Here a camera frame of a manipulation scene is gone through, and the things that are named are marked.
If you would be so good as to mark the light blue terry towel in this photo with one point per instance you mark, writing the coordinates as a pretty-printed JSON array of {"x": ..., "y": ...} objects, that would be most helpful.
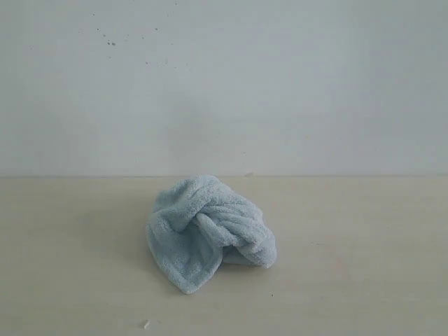
[{"x": 201, "y": 223}]

